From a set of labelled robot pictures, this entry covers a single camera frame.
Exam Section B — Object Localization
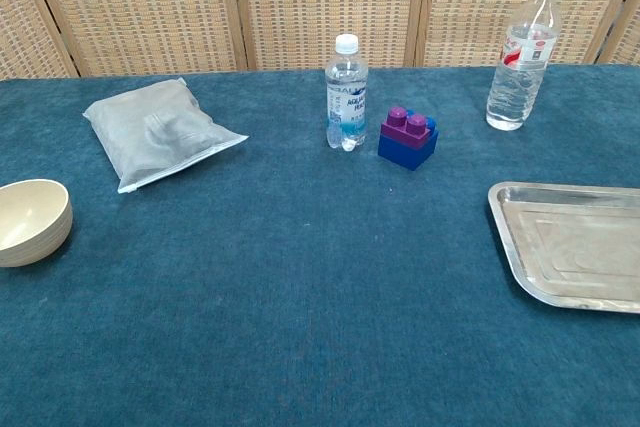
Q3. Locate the round tan disc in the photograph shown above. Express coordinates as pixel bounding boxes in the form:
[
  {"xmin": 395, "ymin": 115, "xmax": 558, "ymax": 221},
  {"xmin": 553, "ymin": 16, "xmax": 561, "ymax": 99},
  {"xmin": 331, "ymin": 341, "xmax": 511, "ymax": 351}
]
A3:
[{"xmin": 0, "ymin": 179, "xmax": 74, "ymax": 269}]

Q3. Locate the silver metal tray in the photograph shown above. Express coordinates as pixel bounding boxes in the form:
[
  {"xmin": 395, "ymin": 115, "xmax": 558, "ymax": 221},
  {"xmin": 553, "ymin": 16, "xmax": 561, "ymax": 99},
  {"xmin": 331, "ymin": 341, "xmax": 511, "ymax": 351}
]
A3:
[{"xmin": 487, "ymin": 180, "xmax": 640, "ymax": 315}]

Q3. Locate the small blue-label water bottle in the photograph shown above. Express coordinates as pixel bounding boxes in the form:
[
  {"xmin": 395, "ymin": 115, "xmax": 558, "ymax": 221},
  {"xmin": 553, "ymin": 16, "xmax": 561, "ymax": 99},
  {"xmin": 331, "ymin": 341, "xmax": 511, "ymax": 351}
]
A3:
[{"xmin": 325, "ymin": 33, "xmax": 370, "ymax": 151}]

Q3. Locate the blue toy building block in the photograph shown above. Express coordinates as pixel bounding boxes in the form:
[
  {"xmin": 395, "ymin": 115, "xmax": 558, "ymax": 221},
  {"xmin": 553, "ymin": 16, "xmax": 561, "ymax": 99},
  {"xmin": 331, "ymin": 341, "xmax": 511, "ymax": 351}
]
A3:
[{"xmin": 377, "ymin": 107, "xmax": 442, "ymax": 172}]

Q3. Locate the purple toy building block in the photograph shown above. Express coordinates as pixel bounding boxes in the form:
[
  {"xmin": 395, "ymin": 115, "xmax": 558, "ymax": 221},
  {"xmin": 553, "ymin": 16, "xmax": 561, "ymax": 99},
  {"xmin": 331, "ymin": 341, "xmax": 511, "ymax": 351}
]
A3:
[{"xmin": 379, "ymin": 105, "xmax": 433, "ymax": 141}]

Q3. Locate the blue table cloth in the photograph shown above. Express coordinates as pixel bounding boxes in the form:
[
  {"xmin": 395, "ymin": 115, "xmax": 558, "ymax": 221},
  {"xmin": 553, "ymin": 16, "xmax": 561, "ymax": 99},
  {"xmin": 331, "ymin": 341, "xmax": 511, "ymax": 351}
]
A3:
[{"xmin": 0, "ymin": 64, "xmax": 640, "ymax": 427}]

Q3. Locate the frosted plastic zip bag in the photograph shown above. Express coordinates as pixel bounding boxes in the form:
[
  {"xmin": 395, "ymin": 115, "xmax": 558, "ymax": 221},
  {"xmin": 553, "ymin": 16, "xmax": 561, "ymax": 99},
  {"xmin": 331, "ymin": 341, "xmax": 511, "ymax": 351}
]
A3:
[{"xmin": 82, "ymin": 76, "xmax": 250, "ymax": 195}]

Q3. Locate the woven wooden folding screen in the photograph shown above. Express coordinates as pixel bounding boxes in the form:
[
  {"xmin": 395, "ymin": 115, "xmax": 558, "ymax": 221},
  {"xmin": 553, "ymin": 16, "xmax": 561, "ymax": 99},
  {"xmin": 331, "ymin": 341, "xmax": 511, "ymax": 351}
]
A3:
[{"xmin": 0, "ymin": 0, "xmax": 640, "ymax": 80}]

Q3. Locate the large red-label water bottle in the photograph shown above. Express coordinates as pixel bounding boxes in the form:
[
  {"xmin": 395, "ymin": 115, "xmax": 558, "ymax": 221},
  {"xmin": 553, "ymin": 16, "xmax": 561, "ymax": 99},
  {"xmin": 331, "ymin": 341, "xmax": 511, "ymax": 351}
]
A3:
[{"xmin": 485, "ymin": 0, "xmax": 565, "ymax": 132}]

